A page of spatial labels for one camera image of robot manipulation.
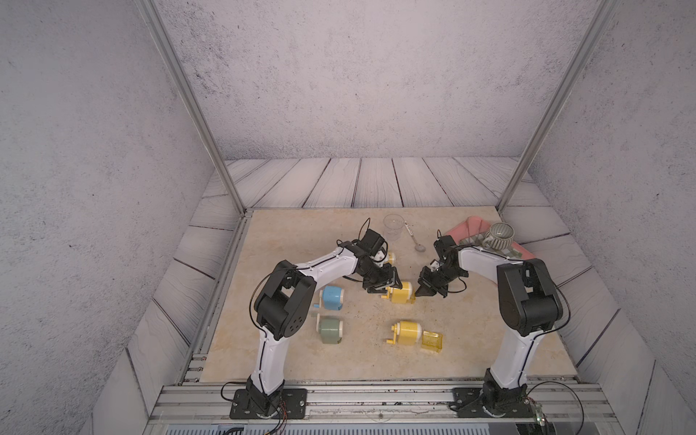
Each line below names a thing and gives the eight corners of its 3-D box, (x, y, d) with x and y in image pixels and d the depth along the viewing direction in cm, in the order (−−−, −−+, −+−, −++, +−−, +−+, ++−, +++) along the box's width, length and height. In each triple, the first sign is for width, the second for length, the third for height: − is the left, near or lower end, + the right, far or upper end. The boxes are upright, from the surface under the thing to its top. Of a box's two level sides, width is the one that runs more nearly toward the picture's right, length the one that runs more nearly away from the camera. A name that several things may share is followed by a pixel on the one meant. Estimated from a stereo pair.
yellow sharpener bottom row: (386, 346, 85) (389, 336, 79) (385, 332, 88) (387, 321, 82) (417, 346, 85) (422, 336, 79) (415, 331, 88) (420, 321, 82)
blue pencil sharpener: (324, 311, 93) (322, 300, 87) (325, 297, 96) (323, 285, 90) (343, 311, 93) (342, 300, 87) (343, 297, 96) (342, 285, 90)
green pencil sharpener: (315, 341, 86) (312, 331, 80) (320, 325, 90) (318, 314, 83) (340, 346, 85) (339, 337, 79) (344, 330, 88) (343, 320, 82)
